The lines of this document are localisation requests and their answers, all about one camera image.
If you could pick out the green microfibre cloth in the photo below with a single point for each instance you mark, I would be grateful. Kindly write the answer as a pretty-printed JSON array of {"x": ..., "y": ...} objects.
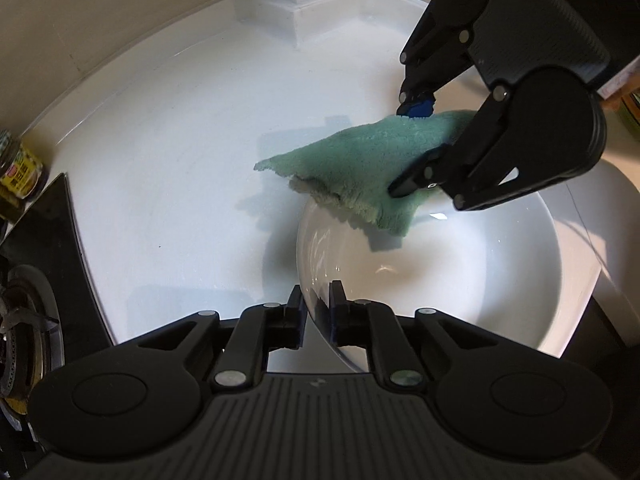
[{"x": 350, "y": 175}]

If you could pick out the pale speckled object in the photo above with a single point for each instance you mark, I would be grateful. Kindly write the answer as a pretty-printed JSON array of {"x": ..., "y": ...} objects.
[{"x": 620, "y": 80}]

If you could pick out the black glass gas stove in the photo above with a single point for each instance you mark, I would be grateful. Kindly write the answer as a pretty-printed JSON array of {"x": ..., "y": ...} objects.
[{"x": 55, "y": 260}]

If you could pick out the metal gas burner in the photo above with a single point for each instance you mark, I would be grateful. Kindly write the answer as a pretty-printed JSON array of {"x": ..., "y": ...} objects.
[{"x": 25, "y": 340}]

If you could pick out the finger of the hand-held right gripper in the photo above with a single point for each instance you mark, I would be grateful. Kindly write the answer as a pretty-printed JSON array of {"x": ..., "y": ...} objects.
[
  {"x": 417, "y": 107},
  {"x": 425, "y": 170}
]

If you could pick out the yellow label glass jar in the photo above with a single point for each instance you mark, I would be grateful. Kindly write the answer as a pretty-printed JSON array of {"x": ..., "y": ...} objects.
[{"x": 17, "y": 175}]

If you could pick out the green round container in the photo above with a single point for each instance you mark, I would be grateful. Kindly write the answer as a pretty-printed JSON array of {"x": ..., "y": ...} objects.
[{"x": 632, "y": 110}]

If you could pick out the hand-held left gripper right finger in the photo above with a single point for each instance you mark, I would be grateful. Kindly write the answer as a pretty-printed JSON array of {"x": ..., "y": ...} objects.
[{"x": 334, "y": 317}]

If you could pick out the white ceramic bowl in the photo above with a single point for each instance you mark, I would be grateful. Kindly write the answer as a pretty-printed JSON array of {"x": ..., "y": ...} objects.
[{"x": 450, "y": 280}]

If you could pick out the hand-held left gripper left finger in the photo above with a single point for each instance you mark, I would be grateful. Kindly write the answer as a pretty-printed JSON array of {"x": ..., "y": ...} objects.
[{"x": 299, "y": 317}]

